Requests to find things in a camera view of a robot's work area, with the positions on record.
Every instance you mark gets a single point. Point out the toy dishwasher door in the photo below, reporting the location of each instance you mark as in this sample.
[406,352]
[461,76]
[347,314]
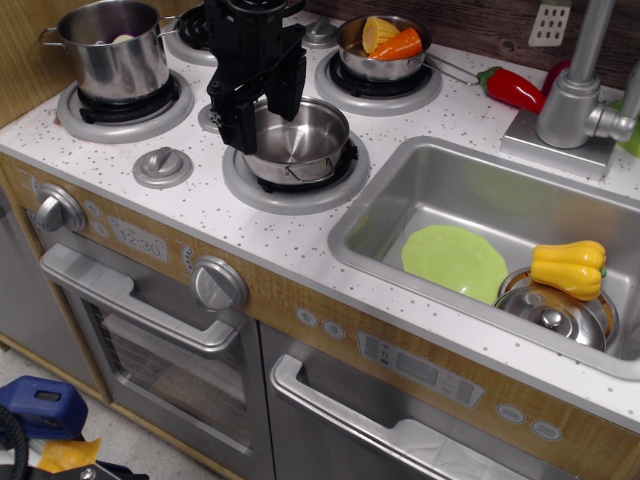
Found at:
[330,421]

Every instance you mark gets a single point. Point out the copper steel pot in sink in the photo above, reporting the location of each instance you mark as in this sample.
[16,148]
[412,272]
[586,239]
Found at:
[522,278]

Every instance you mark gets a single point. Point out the steel pot lid with knob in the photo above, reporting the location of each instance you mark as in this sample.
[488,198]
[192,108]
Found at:
[585,322]

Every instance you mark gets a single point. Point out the white slotted spatula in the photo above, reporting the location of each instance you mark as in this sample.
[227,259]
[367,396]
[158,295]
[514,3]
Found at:
[550,23]

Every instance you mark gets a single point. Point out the grey stovetop knob rear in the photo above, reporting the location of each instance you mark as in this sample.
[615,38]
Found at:
[320,34]

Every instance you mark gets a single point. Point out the green plastic plate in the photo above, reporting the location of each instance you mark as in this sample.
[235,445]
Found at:
[457,259]

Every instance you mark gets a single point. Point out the yellow toy corn cob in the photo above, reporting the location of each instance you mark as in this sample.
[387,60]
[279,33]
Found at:
[377,31]

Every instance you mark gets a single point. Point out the tall steel stock pot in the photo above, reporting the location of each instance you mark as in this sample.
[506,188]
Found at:
[115,49]

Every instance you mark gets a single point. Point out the grey stovetop knob front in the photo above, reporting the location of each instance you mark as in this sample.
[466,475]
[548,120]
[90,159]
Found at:
[162,168]

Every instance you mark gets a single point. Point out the yellow toy bell pepper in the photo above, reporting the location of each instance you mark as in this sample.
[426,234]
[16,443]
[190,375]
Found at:
[577,268]

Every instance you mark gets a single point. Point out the yellow tape piece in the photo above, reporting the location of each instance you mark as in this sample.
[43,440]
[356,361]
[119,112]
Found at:
[63,455]

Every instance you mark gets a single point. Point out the dark red toy vegetable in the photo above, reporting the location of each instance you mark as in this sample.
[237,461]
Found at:
[553,74]

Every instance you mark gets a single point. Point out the silver toy faucet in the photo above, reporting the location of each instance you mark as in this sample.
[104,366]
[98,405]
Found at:
[576,132]

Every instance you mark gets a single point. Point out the right oven control dial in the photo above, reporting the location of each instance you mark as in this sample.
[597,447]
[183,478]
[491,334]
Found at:
[216,285]

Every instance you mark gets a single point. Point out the small steel pan on stove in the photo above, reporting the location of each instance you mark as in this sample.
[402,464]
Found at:
[305,150]

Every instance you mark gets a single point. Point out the left oven control dial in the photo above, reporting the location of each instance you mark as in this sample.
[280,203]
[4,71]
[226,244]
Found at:
[58,209]

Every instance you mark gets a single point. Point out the grey stovetop knob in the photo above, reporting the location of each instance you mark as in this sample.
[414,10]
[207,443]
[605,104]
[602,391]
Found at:
[208,120]
[320,34]
[162,168]

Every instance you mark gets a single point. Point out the grey toy sink basin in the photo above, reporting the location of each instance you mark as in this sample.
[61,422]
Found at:
[431,181]

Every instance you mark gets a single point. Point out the steel saucepan with long handle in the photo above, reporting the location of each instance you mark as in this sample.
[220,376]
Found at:
[355,60]

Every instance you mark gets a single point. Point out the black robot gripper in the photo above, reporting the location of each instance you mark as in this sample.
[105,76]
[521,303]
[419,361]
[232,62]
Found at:
[257,56]

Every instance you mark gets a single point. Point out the toy oven door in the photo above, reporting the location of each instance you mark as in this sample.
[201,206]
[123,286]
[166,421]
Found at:
[194,374]

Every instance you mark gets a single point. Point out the orange toy carrot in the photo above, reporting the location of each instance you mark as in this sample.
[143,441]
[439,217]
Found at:
[408,43]

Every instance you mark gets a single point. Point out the blue clamp tool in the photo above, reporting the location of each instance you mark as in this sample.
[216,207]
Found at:
[46,409]

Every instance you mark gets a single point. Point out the grey stovetop knob middle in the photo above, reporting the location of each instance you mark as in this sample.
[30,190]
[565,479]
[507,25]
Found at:
[208,120]

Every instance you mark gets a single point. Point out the red toy chili pepper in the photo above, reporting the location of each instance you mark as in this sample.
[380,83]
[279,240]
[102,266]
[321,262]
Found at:
[512,89]

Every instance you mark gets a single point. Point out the oven control dial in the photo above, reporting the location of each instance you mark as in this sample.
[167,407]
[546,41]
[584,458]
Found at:
[58,209]
[216,285]

